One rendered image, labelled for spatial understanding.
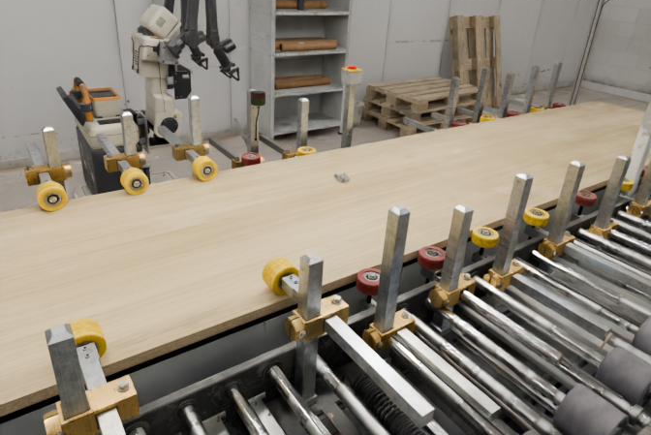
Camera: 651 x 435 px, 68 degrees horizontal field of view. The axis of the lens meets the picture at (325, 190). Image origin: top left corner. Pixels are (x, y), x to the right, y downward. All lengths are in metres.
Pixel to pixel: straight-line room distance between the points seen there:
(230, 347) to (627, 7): 8.76
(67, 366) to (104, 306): 0.40
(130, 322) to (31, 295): 0.27
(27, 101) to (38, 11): 0.70
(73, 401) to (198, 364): 0.43
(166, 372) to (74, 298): 0.28
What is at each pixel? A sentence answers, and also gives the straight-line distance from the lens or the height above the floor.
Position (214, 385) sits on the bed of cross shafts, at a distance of 1.11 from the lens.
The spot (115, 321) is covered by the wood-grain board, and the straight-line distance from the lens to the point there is 1.20.
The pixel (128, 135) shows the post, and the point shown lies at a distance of 1.88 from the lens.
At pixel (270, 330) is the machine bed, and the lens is 1.33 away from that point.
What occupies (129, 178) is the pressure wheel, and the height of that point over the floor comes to 0.97.
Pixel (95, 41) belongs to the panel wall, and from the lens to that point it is 4.51.
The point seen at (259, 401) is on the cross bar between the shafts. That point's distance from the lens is 1.19.
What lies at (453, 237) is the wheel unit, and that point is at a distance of 1.29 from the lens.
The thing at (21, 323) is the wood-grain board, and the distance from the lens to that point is 1.26.
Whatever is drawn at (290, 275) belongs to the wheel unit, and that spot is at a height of 0.96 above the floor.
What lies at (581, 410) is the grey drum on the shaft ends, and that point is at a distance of 1.21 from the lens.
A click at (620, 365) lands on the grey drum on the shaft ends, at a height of 0.84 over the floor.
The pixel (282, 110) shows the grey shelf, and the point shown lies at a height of 0.21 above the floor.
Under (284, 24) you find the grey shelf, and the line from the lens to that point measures 5.12.
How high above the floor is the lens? 1.64
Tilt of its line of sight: 25 degrees down
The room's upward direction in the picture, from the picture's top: 4 degrees clockwise
